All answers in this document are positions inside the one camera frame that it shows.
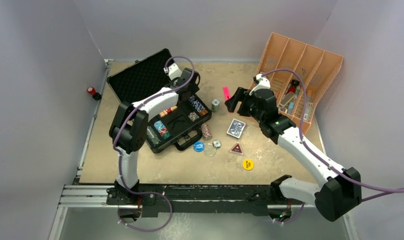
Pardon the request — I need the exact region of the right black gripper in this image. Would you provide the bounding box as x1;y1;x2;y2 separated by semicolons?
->
225;87;264;124

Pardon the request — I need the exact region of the red Texas Hold'em card box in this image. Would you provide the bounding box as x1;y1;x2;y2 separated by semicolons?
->
159;105;178;118

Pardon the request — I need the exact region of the green white chip stack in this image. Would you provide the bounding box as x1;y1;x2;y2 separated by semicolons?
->
211;99;220;113

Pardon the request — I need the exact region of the red white chip stack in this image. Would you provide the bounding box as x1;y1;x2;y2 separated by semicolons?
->
200;123;212;141

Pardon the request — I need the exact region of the small white chip pile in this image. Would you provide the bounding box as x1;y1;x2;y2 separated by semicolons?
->
212;140;222;149

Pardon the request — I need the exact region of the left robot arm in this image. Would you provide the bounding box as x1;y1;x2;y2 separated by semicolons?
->
109;68;200;205

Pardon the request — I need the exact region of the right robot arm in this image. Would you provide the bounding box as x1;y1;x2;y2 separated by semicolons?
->
225;87;362;222

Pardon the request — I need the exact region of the black poker set case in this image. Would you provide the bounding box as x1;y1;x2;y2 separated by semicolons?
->
107;48;212;154

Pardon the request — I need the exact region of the blue white chip stack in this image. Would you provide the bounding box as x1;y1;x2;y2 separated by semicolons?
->
190;98;205;113

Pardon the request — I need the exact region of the grey chip stack in case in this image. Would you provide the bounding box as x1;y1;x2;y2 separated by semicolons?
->
188;111;200;122

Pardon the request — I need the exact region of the orange chip stack in case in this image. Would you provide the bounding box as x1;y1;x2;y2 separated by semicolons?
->
199;109;208;117

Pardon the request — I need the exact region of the blue playing card deck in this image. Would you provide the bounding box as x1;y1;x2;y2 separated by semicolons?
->
226;118;246;139

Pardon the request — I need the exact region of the pink highlighter marker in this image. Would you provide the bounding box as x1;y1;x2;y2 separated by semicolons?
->
222;86;231;101

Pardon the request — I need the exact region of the red black item in organizer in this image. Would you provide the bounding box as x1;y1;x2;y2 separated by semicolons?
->
284;79;300;95

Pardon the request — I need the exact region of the light blue red chip stack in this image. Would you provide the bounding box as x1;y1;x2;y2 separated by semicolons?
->
154;120;172;140

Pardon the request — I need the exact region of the peach plastic desk organizer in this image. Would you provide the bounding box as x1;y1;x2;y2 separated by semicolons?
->
257;33;343;133

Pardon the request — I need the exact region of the red triangular button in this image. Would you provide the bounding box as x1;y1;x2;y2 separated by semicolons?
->
229;142;244;155

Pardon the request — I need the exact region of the green chip stack in case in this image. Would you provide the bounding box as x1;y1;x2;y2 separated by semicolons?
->
147;126;162;147

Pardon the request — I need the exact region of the blue round dealer button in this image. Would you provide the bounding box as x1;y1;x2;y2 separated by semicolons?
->
193;141;205;152

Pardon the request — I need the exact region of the clear round disc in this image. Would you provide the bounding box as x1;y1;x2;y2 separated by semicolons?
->
203;144;216;157

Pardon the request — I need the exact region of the yellow round button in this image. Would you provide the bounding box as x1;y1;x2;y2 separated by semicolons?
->
242;159;254;171

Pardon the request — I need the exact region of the red emergency stop button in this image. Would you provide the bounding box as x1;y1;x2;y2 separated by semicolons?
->
87;87;102;101

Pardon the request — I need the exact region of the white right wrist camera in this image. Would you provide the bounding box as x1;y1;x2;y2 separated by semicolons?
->
249;73;270;95

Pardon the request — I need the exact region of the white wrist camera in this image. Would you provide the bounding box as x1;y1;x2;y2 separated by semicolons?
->
163;63;182;82
249;73;270;95

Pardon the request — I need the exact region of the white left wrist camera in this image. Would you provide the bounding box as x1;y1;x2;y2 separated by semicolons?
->
163;63;182;82

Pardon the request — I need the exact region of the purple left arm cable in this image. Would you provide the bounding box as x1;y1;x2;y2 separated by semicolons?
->
112;56;196;196

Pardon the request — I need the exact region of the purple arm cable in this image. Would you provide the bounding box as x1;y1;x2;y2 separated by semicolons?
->
112;56;196;196
259;68;404;203

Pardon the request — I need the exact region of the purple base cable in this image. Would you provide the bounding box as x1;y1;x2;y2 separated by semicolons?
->
117;190;174;233

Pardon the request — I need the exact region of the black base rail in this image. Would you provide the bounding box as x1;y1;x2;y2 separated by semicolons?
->
59;183;322;220

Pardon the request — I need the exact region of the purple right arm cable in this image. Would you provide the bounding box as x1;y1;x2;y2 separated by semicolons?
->
259;68;404;203

